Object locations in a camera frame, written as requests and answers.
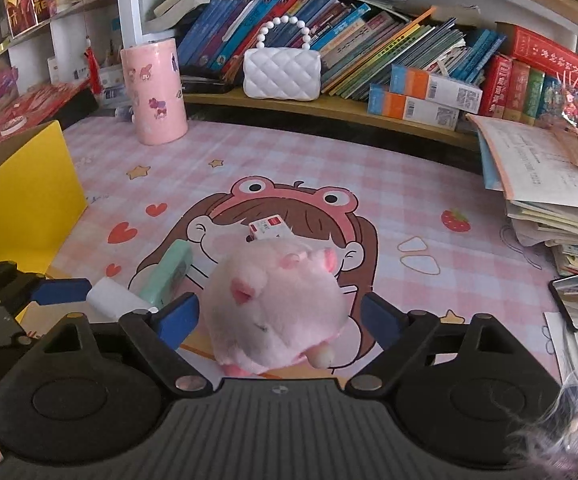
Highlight grey fluffy charm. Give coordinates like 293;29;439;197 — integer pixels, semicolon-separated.
506;365;578;480

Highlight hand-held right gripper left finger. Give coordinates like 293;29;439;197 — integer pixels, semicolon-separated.
16;292;216;393

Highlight white and wood bookshelf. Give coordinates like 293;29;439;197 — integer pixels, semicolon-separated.
114;0;578;152

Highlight red tassel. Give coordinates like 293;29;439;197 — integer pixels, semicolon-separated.
85;35;104;95

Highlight pale pink plush toy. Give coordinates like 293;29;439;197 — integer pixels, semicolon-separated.
201;237;352;378

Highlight thick blue book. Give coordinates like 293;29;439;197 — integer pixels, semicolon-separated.
539;75;562;121

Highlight small black phone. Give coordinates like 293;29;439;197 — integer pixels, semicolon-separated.
548;275;578;333

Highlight white eraser red label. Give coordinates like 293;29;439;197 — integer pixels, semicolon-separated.
247;214;294;243

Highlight thick red book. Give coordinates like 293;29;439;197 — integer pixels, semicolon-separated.
479;54;514;120
504;60;531;123

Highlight thick green book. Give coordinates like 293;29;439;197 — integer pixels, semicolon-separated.
522;67;546;126

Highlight white charger block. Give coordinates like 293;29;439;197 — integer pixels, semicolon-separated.
86;277;162;322

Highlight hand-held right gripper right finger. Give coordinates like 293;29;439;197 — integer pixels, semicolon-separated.
345;292;547;393

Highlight pink cartoon cylinder container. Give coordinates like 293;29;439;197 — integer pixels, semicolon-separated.
120;39;190;147

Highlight pink printed desk mat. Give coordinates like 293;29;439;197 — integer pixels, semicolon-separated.
19;119;570;386

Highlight mint green case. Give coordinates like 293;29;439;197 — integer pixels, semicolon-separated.
138;239;195;313

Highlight yellow cardboard box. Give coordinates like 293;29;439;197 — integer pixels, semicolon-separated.
0;120;90;281

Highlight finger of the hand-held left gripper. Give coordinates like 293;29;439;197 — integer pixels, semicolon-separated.
0;260;93;318

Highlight white quilted pearl-handle handbag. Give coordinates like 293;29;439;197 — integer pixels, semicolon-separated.
243;16;322;102

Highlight stack of papers and workbooks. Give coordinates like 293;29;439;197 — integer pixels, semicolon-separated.
466;112;578;286

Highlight red paper decorations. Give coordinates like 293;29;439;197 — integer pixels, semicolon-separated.
0;80;92;148

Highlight row of colourful books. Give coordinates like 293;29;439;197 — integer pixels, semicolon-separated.
176;0;507;102

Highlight white pen boxes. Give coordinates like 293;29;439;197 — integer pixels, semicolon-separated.
46;55;126;111

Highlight black flat case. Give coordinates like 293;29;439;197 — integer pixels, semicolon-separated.
180;76;235;95

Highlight large red dictionary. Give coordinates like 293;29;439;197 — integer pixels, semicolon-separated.
496;22;578;93

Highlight white side shelf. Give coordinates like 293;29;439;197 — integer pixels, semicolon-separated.
0;0;126;128

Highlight orange and blue carton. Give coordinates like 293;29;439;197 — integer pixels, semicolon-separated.
367;82;460;131
390;62;484;116

